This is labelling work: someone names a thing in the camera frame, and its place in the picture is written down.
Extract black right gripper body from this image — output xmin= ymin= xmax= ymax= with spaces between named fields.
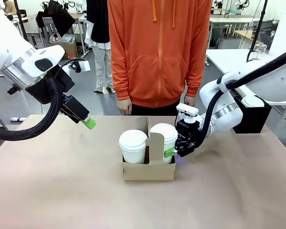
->
xmin=175 ymin=119 xmax=201 ymax=157

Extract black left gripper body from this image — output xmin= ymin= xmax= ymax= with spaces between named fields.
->
xmin=59 ymin=94 xmax=90 ymax=124

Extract brown cardboard cup carrier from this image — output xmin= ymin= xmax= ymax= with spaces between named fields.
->
xmin=122 ymin=116 xmax=177 ymax=181

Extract person's right forearm orange sleeve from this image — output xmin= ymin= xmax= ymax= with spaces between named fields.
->
xmin=110 ymin=57 xmax=132 ymax=101

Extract person's left forearm orange sleeve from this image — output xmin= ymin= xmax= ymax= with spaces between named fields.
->
xmin=185 ymin=57 xmax=207 ymax=98

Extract white cup lid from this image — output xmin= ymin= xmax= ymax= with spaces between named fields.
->
xmin=118 ymin=129 xmax=149 ymax=152
xmin=149 ymin=123 xmax=179 ymax=145
xmin=241 ymin=95 xmax=265 ymax=108

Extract person's left hand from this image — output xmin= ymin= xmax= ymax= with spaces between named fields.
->
xmin=184 ymin=95 xmax=196 ymax=108

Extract person's right hand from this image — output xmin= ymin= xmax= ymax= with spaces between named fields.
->
xmin=116 ymin=98 xmax=133 ymax=116

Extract person in white trousers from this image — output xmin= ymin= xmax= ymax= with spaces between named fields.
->
xmin=84 ymin=0 xmax=114 ymax=94

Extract brown cardboard box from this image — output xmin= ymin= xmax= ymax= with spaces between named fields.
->
xmin=59 ymin=42 xmax=78 ymax=60

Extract black lid holder box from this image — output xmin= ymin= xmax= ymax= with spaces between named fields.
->
xmin=232 ymin=95 xmax=273 ymax=135

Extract grey plastic bin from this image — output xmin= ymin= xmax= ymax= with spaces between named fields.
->
xmin=50 ymin=34 xmax=76 ymax=44

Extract person torso orange hoodie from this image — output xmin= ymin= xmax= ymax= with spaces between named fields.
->
xmin=107 ymin=0 xmax=213 ymax=117

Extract white side table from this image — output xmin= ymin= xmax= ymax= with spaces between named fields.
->
xmin=205 ymin=49 xmax=286 ymax=106

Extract black cloth on stand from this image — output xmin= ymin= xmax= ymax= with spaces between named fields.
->
xmin=35 ymin=0 xmax=76 ymax=39

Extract black stand pole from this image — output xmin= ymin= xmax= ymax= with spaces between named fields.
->
xmin=250 ymin=0 xmax=269 ymax=52
xmin=14 ymin=0 xmax=30 ymax=42

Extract seated person in background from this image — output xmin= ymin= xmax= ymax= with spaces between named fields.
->
xmin=4 ymin=0 xmax=18 ymax=14

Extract white background table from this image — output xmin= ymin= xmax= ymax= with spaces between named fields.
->
xmin=209 ymin=16 xmax=262 ymax=50

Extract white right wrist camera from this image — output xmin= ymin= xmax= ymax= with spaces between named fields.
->
xmin=176 ymin=103 xmax=199 ymax=124

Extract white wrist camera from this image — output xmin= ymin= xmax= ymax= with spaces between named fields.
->
xmin=176 ymin=103 xmax=199 ymax=124
xmin=66 ymin=60 xmax=92 ymax=73

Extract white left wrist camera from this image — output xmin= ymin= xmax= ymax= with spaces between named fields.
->
xmin=66 ymin=60 xmax=92 ymax=73

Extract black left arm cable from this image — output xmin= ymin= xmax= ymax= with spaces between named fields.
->
xmin=0 ymin=77 xmax=63 ymax=141

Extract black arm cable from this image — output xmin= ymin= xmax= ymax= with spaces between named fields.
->
xmin=0 ymin=77 xmax=63 ymax=141
xmin=197 ymin=46 xmax=286 ymax=149

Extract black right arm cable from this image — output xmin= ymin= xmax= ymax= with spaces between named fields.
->
xmin=197 ymin=46 xmax=286 ymax=149

